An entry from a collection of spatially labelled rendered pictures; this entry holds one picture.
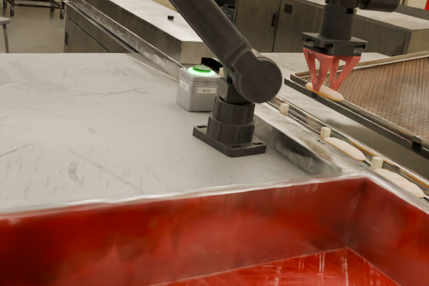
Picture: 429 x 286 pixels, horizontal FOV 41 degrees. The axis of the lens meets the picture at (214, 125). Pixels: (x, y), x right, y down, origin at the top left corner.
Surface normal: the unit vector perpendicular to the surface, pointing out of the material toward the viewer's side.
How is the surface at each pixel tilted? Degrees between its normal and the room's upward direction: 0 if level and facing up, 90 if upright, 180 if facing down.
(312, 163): 90
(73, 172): 0
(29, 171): 0
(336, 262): 0
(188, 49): 90
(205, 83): 90
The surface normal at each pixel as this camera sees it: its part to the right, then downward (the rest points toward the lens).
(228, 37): 0.22, 0.21
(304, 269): 0.15, -0.94
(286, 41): -0.89, 0.02
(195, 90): 0.43, 0.34
